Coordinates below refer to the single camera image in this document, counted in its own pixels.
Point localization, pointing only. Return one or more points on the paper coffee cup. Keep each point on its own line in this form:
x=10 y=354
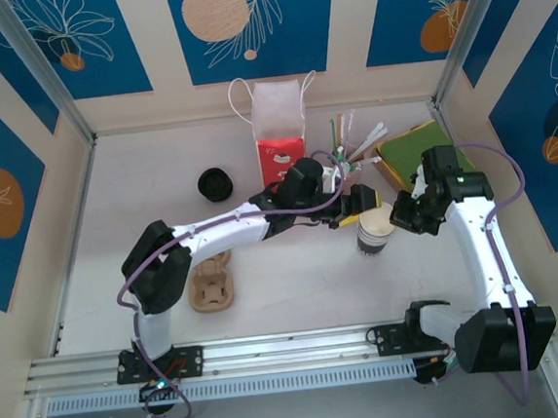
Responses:
x=374 y=240

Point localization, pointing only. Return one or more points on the red white paper gift bag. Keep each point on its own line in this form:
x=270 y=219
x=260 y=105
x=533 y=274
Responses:
x=279 y=155

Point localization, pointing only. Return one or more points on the brown pulp cup carrier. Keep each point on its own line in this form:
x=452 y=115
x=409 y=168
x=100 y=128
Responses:
x=213 y=293

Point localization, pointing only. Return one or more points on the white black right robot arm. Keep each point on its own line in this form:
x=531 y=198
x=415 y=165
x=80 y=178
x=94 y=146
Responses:
x=483 y=250

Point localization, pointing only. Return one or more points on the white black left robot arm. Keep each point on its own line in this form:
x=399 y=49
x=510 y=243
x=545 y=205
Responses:
x=222 y=226

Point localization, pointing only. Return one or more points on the pink straw holder cup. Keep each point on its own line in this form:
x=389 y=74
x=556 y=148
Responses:
x=353 y=178

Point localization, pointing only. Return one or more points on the green plastic stirrer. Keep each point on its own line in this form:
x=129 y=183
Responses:
x=334 y=140

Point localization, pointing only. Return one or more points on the wooden stir stick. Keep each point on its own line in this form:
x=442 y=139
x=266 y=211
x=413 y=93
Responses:
x=340 y=127

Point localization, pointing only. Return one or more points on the black cup lid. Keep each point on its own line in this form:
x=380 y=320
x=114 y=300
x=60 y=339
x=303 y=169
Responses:
x=216 y=185

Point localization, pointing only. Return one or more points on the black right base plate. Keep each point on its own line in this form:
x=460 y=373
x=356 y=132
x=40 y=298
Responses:
x=386 y=341

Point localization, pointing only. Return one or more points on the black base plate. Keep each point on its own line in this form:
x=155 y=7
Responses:
x=386 y=341
x=192 y=361

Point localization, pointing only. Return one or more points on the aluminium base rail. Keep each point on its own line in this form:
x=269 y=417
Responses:
x=281 y=350

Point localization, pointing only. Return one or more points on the aluminium frame post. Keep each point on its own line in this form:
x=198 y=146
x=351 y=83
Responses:
x=469 y=31
x=44 y=68

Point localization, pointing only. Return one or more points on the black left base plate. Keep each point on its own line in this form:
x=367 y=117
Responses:
x=192 y=361

